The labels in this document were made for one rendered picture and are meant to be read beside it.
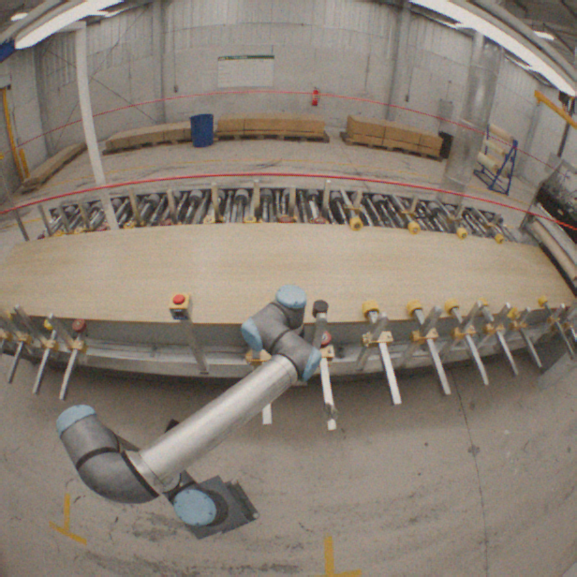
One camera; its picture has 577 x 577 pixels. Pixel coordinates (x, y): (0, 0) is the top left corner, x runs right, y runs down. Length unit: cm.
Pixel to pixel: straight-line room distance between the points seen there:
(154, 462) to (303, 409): 161
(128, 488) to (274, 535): 148
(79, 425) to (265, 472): 150
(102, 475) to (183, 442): 19
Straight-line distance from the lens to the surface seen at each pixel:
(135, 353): 171
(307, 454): 200
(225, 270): 156
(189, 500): 112
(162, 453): 59
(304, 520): 197
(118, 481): 58
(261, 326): 77
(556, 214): 323
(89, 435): 63
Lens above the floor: 195
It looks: 46 degrees down
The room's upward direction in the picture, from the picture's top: 5 degrees clockwise
